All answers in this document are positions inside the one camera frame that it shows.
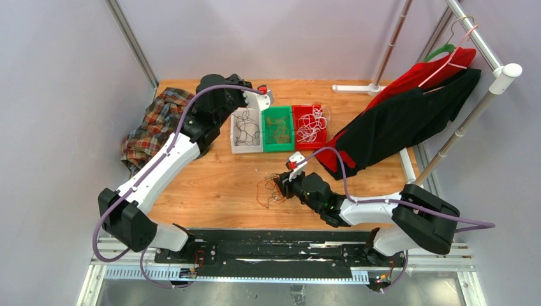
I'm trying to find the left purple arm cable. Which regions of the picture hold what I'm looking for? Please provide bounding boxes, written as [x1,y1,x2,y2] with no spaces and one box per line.
[92,84,265,263]

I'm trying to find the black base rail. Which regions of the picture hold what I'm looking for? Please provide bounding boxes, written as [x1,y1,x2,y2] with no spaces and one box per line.
[152,229,405,282]

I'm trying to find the white bin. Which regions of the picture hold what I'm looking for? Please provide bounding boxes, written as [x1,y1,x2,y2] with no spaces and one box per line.
[230,108,263,154]

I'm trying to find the white cable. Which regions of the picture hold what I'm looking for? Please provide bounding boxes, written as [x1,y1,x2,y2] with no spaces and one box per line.
[295,105,330,145]

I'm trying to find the black garment on hanger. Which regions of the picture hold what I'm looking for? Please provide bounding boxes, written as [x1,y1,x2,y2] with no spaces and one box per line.
[331,68,482,180]

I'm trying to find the cable pile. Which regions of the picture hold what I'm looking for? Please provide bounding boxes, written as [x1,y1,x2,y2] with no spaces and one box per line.
[255,173,290,210]

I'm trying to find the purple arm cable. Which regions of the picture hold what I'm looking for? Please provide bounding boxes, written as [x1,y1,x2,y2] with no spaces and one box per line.
[295,146,496,234]
[92,84,265,263]

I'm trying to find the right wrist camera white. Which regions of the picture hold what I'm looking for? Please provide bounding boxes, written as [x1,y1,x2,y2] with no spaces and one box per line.
[286,151,308,182]

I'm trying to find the red bin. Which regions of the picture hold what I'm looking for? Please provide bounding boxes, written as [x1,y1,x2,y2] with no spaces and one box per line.
[292,105,329,150]

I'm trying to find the black cable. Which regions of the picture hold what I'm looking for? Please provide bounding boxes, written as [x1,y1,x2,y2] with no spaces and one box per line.
[233,108,262,147]

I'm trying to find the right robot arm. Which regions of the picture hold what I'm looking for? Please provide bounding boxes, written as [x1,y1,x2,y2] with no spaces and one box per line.
[273,172,460,266]

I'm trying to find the pink hanger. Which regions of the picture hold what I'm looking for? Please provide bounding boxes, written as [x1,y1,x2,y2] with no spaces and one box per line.
[419,24,478,88]

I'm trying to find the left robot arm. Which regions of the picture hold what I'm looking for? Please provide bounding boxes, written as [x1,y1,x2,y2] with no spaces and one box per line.
[93,74,273,263]

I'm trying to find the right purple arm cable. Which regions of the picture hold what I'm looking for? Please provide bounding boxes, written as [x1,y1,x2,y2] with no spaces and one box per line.
[295,146,496,234]

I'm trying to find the green hanger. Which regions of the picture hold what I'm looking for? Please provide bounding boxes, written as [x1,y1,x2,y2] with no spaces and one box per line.
[423,43,456,62]

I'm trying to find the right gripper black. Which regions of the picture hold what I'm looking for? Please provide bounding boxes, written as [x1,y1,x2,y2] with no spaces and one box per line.
[274,168,322,214]

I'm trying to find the clothes rack metal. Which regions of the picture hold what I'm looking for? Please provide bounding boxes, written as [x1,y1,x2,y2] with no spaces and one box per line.
[331,0,524,187]

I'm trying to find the orange cable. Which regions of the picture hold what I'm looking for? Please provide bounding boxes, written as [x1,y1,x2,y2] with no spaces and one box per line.
[263,110,293,145]

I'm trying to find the red garment on hanger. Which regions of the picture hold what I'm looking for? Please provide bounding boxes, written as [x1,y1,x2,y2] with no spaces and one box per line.
[315,46,477,173]

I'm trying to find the plaid cloth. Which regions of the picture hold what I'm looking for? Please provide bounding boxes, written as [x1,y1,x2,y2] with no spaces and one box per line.
[121,87,194,176]

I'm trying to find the green bin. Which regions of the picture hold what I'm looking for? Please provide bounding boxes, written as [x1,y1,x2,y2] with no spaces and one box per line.
[262,106,295,152]

